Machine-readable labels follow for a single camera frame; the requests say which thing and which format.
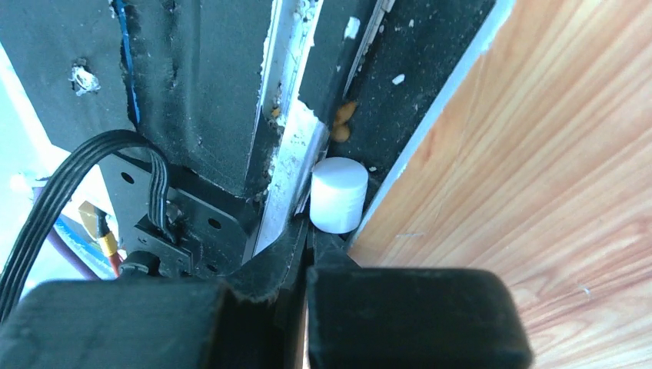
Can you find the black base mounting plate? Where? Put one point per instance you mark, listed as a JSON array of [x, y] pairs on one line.
[[226, 106]]

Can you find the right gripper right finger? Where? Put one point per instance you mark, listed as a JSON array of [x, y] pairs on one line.
[[372, 317]]

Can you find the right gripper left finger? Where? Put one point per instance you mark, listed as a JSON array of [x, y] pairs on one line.
[[253, 318]]

